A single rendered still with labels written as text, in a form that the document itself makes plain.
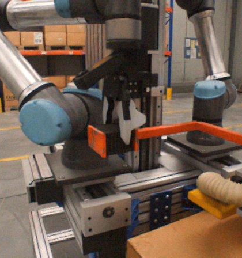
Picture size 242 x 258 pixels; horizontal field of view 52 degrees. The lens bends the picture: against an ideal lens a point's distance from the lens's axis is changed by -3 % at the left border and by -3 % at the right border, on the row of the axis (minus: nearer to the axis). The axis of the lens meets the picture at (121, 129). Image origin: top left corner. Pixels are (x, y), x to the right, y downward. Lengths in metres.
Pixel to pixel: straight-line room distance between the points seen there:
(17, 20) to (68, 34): 6.71
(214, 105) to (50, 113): 0.61
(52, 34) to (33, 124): 6.89
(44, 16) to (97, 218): 0.57
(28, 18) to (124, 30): 0.39
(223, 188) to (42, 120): 0.41
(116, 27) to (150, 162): 0.61
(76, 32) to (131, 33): 7.11
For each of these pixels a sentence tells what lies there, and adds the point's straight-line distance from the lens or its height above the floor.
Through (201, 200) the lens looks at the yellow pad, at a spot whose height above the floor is 1.06.
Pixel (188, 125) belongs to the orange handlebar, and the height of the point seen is 1.18.
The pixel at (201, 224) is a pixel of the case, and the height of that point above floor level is 0.94.
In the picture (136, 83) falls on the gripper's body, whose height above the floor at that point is 1.30.
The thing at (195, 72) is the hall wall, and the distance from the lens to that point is 11.35.
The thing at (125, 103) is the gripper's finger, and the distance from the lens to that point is 0.50.
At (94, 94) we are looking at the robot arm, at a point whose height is 1.25.
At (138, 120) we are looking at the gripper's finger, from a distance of 0.54.
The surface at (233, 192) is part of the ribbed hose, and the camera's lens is 0.48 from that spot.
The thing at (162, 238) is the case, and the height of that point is 0.94.
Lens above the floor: 1.35
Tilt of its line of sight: 15 degrees down
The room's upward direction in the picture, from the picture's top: straight up
